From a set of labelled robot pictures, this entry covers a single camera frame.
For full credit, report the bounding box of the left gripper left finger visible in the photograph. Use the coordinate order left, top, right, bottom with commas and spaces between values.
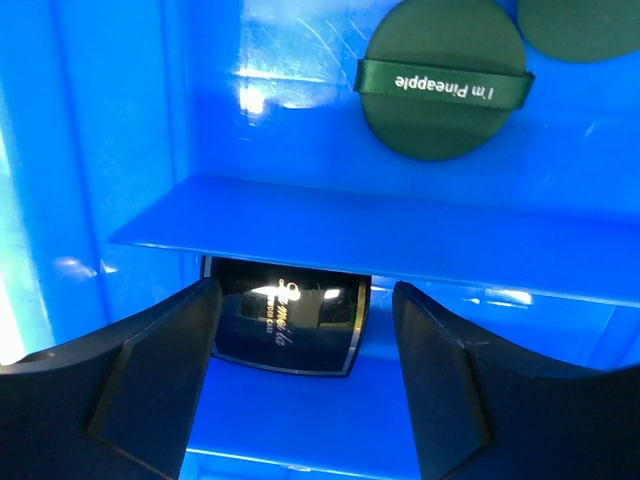
1, 278, 222, 479

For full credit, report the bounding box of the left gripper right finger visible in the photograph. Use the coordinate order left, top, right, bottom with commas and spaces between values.
392, 282, 639, 479

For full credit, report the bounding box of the black square compact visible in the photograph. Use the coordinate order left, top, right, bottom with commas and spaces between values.
201, 256, 372, 378

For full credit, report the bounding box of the blue plastic organizer bin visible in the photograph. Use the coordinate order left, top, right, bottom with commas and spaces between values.
1, 1, 639, 479

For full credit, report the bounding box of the dark green powder puff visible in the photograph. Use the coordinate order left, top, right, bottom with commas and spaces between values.
354, 1, 535, 161

